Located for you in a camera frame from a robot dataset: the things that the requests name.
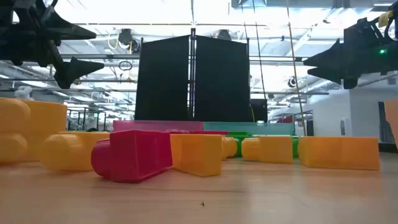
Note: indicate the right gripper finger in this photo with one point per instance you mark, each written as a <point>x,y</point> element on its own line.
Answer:
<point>329,57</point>
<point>329,74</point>

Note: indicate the red cabinet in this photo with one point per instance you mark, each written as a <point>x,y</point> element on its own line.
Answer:
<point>286,119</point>

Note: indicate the white machine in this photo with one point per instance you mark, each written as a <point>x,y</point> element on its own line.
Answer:
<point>23,92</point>

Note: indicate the pink translucent plastic bin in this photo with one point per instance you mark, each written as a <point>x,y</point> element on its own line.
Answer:
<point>155,125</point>

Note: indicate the white wall box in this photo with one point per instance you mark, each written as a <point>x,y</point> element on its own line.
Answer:
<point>342,127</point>

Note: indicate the black table frame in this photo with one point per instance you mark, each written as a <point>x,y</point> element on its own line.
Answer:
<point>388,147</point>

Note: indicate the black computer tower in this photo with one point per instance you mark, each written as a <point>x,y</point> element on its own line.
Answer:
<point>258,110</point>

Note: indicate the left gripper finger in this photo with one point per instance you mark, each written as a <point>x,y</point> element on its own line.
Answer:
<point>73,71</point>
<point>65,31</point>

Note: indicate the grey overhead pipe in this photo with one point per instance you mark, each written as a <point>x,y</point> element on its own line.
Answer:
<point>31,80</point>
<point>280,92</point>
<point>93,56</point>

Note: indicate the orange translucent plastic bin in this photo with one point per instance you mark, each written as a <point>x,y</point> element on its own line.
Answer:
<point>392,121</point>

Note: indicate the red toy block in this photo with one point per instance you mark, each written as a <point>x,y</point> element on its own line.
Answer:
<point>133,155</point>
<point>208,132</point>

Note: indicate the large yellow toy block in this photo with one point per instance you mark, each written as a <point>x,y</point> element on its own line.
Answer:
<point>40,124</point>
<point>339,154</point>

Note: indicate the black divider panel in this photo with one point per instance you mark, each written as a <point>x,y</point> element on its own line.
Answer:
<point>222,81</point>
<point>161,81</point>

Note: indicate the round black ceiling fixture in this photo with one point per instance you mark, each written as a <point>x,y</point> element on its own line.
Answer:
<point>291,82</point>

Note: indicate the green translucent plastic bin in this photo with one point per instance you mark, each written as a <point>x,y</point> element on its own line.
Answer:
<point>248,127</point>

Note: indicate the long green toy block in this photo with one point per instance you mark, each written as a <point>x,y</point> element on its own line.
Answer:
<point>241,134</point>

